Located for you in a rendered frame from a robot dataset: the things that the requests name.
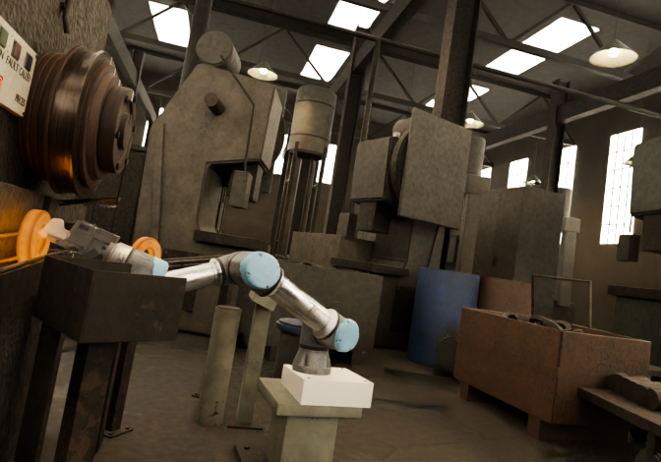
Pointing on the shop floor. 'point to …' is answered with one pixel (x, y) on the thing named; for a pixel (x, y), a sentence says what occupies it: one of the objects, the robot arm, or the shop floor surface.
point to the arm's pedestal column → (294, 440)
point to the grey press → (405, 210)
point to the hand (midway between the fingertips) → (36, 231)
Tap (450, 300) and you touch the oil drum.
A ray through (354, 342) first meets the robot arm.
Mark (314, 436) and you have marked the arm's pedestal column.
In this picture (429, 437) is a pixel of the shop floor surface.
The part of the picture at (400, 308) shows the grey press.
